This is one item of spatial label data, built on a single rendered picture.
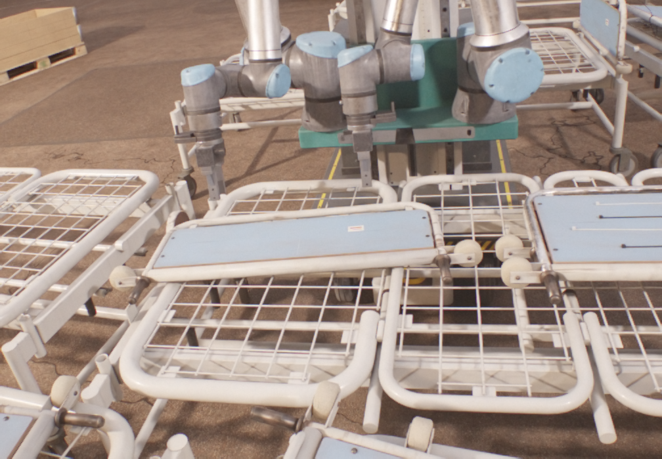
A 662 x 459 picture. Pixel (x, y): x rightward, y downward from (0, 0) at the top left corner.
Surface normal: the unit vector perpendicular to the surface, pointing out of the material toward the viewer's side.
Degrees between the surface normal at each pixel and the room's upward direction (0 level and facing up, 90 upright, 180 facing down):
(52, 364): 0
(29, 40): 90
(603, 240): 5
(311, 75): 90
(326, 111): 70
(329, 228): 1
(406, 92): 90
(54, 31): 90
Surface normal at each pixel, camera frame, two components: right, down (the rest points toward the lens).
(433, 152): -0.19, 0.48
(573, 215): -0.11, -0.91
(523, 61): 0.11, 0.53
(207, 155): -0.10, 0.29
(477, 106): -0.42, 0.15
